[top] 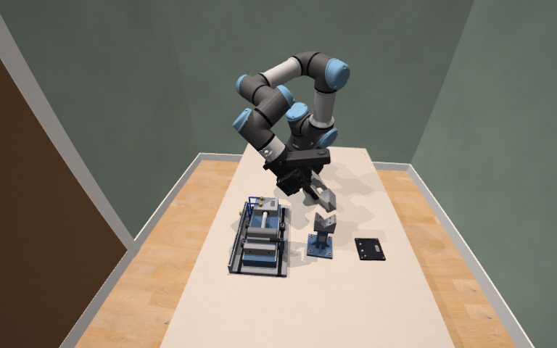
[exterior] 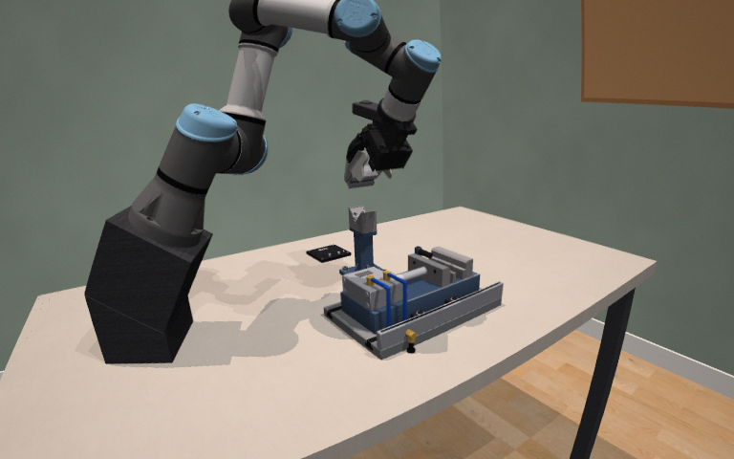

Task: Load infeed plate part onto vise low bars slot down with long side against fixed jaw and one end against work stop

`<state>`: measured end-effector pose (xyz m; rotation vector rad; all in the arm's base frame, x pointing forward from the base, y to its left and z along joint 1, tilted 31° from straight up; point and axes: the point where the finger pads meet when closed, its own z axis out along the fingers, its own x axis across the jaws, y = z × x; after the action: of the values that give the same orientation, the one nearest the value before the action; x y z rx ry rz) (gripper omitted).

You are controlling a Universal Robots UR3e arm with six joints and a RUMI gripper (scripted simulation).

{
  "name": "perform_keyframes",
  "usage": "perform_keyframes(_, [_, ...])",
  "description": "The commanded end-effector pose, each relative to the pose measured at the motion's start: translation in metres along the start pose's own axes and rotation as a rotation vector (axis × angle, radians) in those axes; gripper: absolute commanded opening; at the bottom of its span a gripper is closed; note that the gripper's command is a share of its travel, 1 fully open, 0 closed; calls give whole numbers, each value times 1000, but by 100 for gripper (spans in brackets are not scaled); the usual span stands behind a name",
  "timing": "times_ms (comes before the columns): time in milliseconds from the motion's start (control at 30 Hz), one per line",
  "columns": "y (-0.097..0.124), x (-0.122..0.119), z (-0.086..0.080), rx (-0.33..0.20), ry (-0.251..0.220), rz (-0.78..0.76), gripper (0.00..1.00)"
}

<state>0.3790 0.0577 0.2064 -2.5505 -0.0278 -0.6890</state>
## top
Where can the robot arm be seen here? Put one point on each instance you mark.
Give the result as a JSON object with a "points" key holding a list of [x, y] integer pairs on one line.
{"points": [[272, 101]]}

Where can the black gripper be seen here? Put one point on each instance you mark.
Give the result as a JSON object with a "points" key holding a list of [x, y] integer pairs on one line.
{"points": [[292, 179]]}

